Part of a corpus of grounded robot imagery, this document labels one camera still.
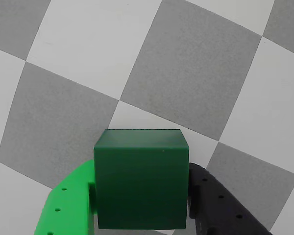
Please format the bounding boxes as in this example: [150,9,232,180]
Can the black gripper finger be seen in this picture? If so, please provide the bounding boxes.
[186,163,273,235]

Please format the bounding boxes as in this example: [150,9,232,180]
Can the grey white checkerboard mat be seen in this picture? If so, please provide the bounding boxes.
[0,0,294,235]

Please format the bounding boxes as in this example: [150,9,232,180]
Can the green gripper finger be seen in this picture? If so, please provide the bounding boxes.
[34,159,99,235]

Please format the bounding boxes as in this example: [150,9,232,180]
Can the dark green cube dice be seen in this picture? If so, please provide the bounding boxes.
[93,129,190,231]

